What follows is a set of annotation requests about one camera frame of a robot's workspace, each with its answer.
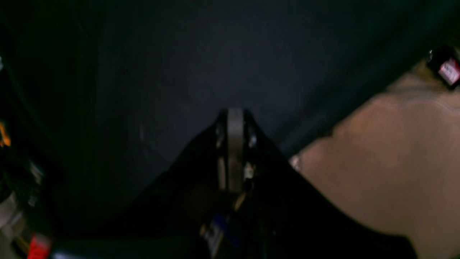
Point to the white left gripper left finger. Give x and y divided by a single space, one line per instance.
187 213

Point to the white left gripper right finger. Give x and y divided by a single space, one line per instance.
286 217

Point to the red black clamp bottom edge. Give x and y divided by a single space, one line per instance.
39 247

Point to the black table cloth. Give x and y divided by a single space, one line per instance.
104 94

